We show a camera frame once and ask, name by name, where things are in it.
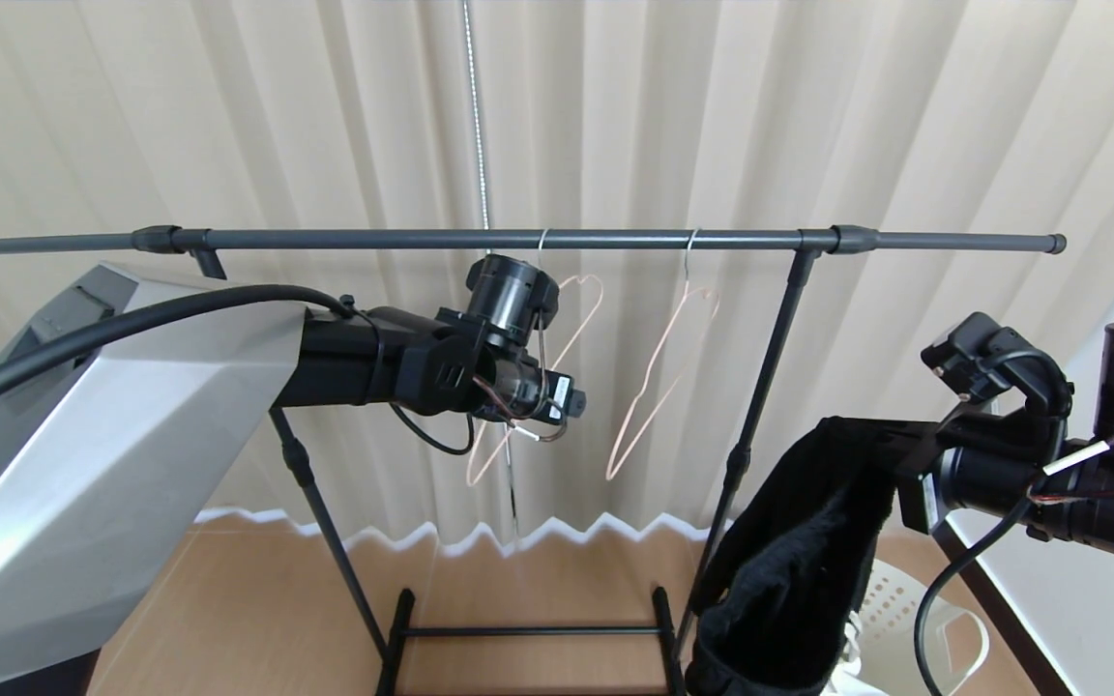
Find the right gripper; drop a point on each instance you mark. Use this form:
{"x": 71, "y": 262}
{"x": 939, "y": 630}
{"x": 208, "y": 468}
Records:
{"x": 987, "y": 483}

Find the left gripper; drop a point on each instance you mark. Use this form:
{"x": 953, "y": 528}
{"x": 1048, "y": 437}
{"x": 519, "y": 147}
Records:
{"x": 528, "y": 391}

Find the black garment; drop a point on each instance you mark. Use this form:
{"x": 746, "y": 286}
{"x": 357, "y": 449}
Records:
{"x": 799, "y": 561}

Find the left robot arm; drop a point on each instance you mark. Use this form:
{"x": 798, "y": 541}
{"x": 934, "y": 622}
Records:
{"x": 112, "y": 464}

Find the pink clothes hanger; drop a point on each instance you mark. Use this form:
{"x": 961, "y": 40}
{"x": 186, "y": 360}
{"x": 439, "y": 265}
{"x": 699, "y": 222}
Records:
{"x": 691, "y": 256}
{"x": 601, "y": 293}

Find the white laundry basket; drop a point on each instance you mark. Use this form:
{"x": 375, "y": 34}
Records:
{"x": 944, "y": 628}

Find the black clothes rack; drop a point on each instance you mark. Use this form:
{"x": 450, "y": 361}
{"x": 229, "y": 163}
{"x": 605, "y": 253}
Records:
{"x": 422, "y": 238}

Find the white garment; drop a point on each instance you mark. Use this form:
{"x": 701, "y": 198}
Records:
{"x": 857, "y": 682}

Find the beige curtain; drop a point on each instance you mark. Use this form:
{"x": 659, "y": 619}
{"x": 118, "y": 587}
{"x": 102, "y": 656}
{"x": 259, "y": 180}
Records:
{"x": 228, "y": 116}

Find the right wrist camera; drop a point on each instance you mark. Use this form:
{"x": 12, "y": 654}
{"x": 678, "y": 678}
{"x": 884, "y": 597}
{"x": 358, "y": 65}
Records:
{"x": 963, "y": 353}

